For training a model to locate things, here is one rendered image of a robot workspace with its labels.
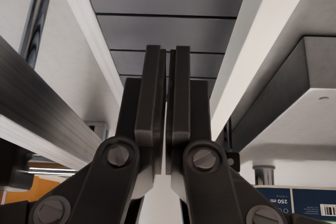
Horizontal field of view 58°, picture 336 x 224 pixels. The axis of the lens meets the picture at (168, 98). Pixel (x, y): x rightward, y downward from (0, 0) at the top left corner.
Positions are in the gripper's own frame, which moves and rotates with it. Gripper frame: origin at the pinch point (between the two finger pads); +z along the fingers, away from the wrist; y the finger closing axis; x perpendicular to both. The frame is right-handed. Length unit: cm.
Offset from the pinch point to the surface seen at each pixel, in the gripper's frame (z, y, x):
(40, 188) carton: 85, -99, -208
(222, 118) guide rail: 6.0, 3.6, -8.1
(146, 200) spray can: 2.9, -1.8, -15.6
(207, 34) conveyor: 7.6, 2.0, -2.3
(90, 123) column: 24.5, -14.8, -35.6
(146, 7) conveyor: 6.8, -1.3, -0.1
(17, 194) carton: 68, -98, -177
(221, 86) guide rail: 5.1, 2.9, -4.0
